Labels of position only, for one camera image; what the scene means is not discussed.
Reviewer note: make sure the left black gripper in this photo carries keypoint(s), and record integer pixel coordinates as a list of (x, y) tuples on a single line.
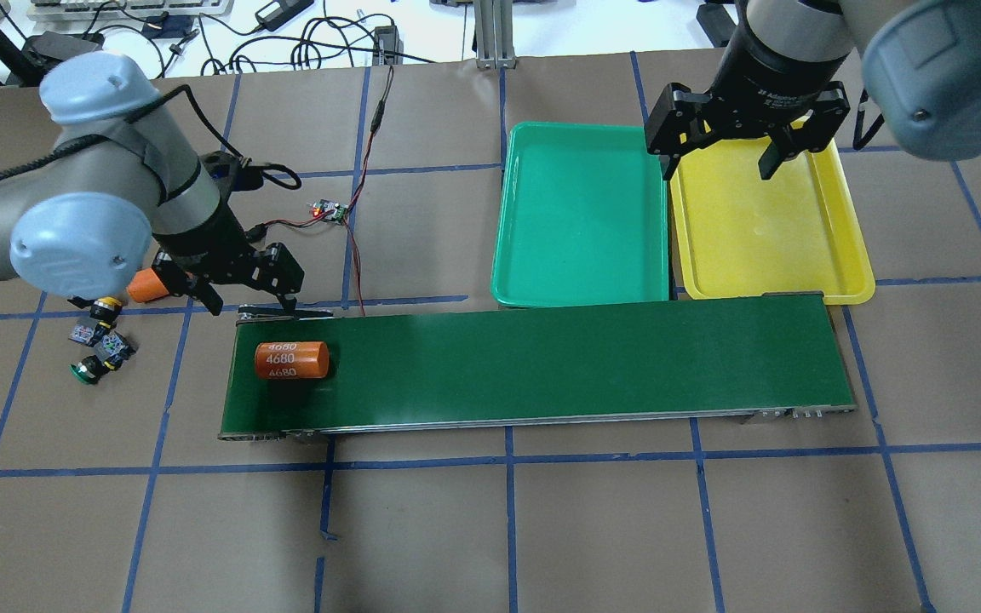
[(208, 243)]

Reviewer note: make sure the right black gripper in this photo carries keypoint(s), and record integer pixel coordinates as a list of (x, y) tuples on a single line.
[(770, 70)]

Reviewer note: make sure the plain orange cylinder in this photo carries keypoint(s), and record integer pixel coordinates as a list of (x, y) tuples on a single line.
[(146, 286)]

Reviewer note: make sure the yellow push button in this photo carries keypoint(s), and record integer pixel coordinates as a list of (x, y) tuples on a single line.
[(98, 320)]

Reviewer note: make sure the green push button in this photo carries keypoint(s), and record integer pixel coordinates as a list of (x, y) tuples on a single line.
[(109, 354)]

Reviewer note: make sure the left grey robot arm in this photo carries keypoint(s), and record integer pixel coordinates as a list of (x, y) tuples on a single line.
[(79, 221)]

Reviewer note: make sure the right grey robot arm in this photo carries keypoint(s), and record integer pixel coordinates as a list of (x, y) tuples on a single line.
[(921, 65)]

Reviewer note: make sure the orange cylinder marked 4680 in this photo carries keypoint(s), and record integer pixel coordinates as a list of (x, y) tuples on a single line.
[(292, 360)]

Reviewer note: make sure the yellow plastic tray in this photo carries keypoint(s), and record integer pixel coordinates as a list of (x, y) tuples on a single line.
[(795, 233)]

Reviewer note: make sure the small controller circuit board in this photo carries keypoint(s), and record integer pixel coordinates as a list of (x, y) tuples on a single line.
[(326, 211)]

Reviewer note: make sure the green plastic tray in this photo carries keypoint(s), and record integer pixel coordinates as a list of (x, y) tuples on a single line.
[(584, 218)]

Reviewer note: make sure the green conveyor belt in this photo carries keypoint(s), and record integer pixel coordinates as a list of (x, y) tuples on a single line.
[(772, 354)]

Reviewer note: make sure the aluminium frame post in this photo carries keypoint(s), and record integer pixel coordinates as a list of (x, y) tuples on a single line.
[(494, 35)]

